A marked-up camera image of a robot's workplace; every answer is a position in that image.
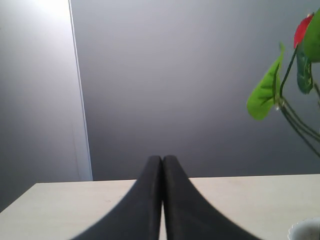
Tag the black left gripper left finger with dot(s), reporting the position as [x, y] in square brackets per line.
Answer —
[137, 216]

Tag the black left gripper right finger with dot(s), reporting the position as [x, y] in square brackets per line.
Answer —
[188, 215]

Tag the artificial red anthurium plant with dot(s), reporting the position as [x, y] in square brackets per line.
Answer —
[269, 91]

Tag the white plastic flower pot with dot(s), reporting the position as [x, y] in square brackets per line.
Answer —
[307, 229]

